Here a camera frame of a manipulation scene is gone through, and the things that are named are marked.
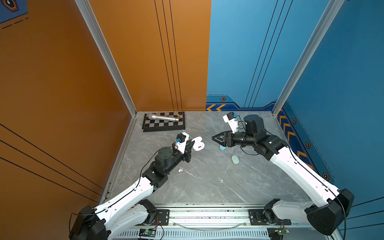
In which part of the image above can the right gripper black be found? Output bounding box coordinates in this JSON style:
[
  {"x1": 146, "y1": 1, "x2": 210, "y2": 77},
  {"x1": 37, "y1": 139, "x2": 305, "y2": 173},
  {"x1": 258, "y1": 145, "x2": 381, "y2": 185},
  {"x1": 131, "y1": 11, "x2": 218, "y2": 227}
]
[{"x1": 211, "y1": 129, "x2": 257, "y2": 148}]

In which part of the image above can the white earbud charging case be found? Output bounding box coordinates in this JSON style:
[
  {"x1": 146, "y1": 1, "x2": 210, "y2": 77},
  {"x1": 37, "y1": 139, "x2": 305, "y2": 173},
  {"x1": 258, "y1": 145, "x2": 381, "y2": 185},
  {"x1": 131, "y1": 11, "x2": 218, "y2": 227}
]
[{"x1": 192, "y1": 137, "x2": 205, "y2": 152}]

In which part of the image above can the mint green earbud charging case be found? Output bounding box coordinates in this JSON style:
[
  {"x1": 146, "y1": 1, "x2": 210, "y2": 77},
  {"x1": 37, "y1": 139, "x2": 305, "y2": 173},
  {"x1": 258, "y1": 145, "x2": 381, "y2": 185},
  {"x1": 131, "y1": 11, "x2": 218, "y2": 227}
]
[{"x1": 231, "y1": 155, "x2": 240, "y2": 165}]

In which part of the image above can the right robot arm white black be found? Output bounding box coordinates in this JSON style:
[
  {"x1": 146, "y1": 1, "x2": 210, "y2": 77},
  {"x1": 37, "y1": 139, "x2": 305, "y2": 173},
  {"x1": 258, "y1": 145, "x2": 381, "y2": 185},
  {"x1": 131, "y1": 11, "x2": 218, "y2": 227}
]
[{"x1": 212, "y1": 112, "x2": 355, "y2": 236}]

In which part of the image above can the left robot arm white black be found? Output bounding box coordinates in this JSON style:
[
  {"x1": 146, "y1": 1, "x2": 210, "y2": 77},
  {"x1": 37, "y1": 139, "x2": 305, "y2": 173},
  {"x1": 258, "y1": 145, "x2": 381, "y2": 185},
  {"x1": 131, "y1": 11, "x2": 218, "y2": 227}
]
[{"x1": 69, "y1": 137, "x2": 205, "y2": 240}]

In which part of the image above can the black white chessboard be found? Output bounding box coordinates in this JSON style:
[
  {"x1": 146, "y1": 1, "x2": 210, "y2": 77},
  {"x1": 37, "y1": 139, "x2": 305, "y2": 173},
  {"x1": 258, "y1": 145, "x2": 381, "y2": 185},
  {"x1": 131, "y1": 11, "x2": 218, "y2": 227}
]
[{"x1": 142, "y1": 112, "x2": 186, "y2": 132}]

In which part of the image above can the silver microphone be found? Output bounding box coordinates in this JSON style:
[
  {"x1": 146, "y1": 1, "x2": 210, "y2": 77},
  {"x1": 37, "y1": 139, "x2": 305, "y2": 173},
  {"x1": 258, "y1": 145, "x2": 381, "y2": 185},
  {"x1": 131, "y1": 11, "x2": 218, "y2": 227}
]
[{"x1": 148, "y1": 114, "x2": 180, "y2": 122}]

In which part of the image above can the left green circuit board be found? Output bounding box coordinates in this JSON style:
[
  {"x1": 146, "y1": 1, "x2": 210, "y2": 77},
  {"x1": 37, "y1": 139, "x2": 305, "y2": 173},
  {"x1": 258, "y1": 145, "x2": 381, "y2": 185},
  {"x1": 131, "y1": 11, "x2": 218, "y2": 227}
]
[{"x1": 138, "y1": 229, "x2": 157, "y2": 240}]

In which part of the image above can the green circuit board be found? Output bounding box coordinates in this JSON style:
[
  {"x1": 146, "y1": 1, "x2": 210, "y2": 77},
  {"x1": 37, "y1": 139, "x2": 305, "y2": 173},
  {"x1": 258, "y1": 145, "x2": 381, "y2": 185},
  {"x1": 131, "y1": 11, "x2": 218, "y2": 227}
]
[
  {"x1": 267, "y1": 228, "x2": 290, "y2": 240},
  {"x1": 138, "y1": 229, "x2": 157, "y2": 240}
]

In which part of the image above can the right green circuit board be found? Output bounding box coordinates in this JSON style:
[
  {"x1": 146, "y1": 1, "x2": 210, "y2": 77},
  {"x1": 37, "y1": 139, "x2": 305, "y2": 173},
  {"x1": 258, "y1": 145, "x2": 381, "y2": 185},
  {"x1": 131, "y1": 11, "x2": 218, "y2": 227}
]
[{"x1": 267, "y1": 228, "x2": 290, "y2": 240}]

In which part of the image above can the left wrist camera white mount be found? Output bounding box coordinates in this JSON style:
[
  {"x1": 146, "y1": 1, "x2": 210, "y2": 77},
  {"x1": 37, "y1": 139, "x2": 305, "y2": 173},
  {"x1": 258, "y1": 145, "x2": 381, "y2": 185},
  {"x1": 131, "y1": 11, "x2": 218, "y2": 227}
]
[{"x1": 173, "y1": 132, "x2": 190, "y2": 154}]

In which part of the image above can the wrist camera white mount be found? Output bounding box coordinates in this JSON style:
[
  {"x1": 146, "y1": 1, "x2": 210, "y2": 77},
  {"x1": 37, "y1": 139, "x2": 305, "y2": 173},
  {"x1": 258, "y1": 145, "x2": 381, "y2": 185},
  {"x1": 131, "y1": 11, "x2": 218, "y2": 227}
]
[
  {"x1": 223, "y1": 112, "x2": 239, "y2": 134},
  {"x1": 173, "y1": 132, "x2": 190, "y2": 154}
]

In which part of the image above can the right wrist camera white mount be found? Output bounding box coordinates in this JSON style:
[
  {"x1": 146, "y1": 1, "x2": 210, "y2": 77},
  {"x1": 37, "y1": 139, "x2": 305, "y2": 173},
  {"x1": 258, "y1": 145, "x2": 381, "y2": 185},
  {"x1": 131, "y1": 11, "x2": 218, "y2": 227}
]
[{"x1": 223, "y1": 112, "x2": 239, "y2": 134}]

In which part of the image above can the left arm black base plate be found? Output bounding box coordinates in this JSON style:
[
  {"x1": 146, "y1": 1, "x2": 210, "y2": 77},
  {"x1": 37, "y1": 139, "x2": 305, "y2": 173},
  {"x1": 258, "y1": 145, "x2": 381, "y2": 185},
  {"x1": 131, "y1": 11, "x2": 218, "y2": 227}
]
[{"x1": 137, "y1": 209, "x2": 170, "y2": 227}]

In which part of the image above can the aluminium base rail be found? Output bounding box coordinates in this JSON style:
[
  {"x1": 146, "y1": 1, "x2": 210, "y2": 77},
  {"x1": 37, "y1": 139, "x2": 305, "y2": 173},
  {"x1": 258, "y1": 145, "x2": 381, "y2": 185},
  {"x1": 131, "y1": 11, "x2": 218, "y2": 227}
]
[{"x1": 113, "y1": 205, "x2": 344, "y2": 240}]

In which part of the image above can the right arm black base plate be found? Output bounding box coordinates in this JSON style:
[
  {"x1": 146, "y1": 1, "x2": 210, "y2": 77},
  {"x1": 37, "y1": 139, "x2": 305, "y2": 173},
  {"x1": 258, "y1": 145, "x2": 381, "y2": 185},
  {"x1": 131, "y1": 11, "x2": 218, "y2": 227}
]
[{"x1": 248, "y1": 209, "x2": 292, "y2": 226}]

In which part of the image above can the left aluminium corner post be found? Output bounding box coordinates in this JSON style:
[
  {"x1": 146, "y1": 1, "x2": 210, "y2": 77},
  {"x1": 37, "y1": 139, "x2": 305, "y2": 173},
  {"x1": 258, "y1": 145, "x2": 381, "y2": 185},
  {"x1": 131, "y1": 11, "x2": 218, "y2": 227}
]
[{"x1": 75, "y1": 0, "x2": 137, "y2": 117}]

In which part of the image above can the aluminium corner post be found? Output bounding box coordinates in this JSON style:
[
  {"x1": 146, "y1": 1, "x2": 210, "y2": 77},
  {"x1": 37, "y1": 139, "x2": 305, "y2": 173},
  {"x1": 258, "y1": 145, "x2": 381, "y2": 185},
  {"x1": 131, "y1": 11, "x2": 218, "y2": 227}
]
[
  {"x1": 272, "y1": 0, "x2": 344, "y2": 117},
  {"x1": 75, "y1": 0, "x2": 137, "y2": 117}
]

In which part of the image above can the right aluminium corner post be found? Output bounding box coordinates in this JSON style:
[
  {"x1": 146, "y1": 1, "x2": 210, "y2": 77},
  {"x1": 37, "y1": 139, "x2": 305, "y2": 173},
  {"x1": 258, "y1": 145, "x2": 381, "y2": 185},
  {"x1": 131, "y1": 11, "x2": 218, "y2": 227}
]
[{"x1": 272, "y1": 0, "x2": 344, "y2": 117}]

